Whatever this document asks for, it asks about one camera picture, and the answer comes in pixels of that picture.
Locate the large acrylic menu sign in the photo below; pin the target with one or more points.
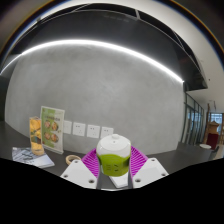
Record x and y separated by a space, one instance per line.
52 130

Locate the black-framed glass partition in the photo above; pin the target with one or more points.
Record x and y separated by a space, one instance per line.
193 120

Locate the beige tape roll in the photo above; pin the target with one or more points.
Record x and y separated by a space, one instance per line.
68 159

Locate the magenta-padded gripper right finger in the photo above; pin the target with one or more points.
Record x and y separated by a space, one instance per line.
150 171

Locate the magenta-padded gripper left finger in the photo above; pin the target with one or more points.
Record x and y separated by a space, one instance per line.
78 173

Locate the white ceiling light strip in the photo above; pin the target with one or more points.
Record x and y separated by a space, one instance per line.
83 41

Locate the grey magazine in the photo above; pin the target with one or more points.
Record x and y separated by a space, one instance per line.
31 158

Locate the white wall socket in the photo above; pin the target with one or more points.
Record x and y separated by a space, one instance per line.
93 131
68 127
106 131
79 129

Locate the green and white charger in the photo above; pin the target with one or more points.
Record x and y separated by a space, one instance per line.
113 156

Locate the small sign with wooden base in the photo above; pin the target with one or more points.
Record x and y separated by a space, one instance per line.
36 135

